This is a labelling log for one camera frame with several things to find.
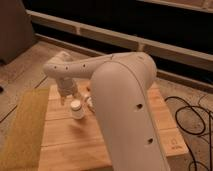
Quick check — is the black cable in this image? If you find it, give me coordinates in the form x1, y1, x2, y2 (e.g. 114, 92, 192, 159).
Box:
164, 95, 213, 171

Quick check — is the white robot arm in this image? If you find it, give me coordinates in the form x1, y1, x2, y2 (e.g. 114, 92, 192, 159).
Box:
44, 52, 170, 171

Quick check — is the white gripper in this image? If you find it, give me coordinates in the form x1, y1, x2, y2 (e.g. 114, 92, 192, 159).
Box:
56, 77, 78, 106

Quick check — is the white rectangular block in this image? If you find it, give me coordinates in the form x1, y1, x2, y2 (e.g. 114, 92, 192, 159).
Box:
84, 96, 94, 113

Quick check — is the wooden board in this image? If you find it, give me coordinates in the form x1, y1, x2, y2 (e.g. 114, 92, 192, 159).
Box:
38, 83, 188, 171

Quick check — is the grey cabinet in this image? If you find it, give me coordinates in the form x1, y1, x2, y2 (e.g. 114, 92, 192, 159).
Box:
0, 0, 36, 64

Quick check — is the yellow-green mat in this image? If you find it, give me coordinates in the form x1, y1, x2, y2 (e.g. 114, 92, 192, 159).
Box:
0, 89, 49, 171

